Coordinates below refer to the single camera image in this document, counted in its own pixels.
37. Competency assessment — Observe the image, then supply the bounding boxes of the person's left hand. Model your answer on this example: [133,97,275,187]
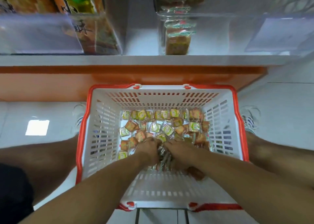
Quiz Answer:
[133,138,162,167]

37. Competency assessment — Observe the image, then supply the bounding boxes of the person's right hand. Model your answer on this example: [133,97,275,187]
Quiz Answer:
[162,140,197,172]

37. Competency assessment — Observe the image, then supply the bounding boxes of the pile of small snack packets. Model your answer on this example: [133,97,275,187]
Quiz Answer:
[117,108,211,180]

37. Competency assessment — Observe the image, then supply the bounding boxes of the white basket with red rim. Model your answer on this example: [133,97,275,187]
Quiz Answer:
[75,83,250,212]

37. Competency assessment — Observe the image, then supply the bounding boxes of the white metal shelf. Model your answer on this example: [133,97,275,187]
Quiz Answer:
[0,0,314,67]

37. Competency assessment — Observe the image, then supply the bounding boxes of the row of small snack packets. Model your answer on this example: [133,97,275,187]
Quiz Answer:
[158,0,207,55]

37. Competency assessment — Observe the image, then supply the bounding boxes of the person's left forearm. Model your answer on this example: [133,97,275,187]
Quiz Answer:
[20,155,148,224]

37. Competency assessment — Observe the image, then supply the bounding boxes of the person's right forearm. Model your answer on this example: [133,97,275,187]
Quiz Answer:
[189,150,314,224]

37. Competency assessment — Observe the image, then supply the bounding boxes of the person's left shoe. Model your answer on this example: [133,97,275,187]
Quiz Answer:
[71,103,87,136]

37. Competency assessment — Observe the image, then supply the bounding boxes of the person's shoe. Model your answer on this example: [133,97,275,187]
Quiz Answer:
[71,103,87,136]
[239,106,262,134]

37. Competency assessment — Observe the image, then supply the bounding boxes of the person's right shoe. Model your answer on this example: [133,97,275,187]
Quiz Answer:
[239,106,262,134]

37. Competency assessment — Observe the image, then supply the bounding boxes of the person's right leg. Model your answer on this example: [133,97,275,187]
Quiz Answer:
[245,132,314,188]

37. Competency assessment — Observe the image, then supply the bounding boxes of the person's leg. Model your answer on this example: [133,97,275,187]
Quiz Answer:
[245,132,314,188]
[0,135,79,202]

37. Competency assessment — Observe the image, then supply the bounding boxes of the person's left leg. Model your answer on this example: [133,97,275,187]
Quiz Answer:
[0,135,79,202]

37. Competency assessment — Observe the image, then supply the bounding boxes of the orange shelf base panel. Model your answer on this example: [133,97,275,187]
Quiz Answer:
[0,66,268,102]

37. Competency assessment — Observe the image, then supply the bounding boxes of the person's black shorts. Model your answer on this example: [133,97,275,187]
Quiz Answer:
[0,164,35,224]

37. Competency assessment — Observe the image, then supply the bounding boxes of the clear plastic shelf front guard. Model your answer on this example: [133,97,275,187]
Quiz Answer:
[0,13,123,55]

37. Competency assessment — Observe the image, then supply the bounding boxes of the group of orange snack bags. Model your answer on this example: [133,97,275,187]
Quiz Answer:
[0,0,123,55]

